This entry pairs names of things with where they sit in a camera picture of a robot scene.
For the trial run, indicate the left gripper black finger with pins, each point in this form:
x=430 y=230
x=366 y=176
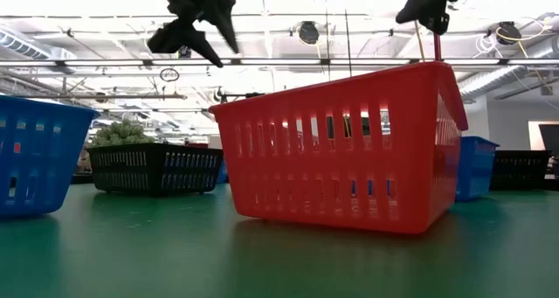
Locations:
x=179 y=38
x=225 y=14

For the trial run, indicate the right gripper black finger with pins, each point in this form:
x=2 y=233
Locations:
x=415 y=17
x=421 y=1

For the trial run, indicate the black plastic basket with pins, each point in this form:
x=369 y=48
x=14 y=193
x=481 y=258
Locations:
x=522 y=151
x=153 y=170
x=522 y=175

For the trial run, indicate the red plastic basket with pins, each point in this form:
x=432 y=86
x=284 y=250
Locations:
x=332 y=162

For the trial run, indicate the red desk lamp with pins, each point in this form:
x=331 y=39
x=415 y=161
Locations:
x=437 y=49

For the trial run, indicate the long ceiling light strip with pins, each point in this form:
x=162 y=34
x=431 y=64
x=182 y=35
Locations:
x=279 y=62

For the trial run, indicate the small red box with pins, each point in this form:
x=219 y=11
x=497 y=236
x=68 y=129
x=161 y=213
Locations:
x=198 y=145

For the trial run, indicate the small white box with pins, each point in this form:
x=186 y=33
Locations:
x=214 y=141

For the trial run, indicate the green succulent in patterned pot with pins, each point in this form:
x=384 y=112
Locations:
x=122 y=134

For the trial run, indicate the green table mat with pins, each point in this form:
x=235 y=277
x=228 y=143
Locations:
x=279 y=263

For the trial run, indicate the black rig frame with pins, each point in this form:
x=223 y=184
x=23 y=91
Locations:
x=253 y=95

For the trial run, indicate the silver air duct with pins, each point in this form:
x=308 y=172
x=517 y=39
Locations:
x=26 y=44
x=502 y=75

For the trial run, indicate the dark wall screen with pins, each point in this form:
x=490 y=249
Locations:
x=551 y=136

